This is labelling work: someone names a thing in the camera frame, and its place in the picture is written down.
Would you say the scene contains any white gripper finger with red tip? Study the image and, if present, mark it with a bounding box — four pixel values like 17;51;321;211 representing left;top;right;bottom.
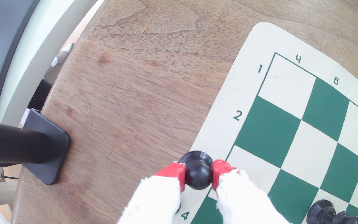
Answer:
117;162;186;224
212;159;292;224

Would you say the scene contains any white furniture frame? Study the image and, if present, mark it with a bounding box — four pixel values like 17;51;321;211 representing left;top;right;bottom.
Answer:
0;0;100;125

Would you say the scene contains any green white chess mat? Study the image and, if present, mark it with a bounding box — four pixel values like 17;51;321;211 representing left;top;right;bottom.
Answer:
173;22;358;224

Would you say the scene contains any black pawn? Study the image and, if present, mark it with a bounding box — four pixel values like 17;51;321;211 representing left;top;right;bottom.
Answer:
306;199;358;224
179;151;214;190

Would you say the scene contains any black stand with square base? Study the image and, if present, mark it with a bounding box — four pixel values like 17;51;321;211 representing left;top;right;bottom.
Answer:
0;108;71;185

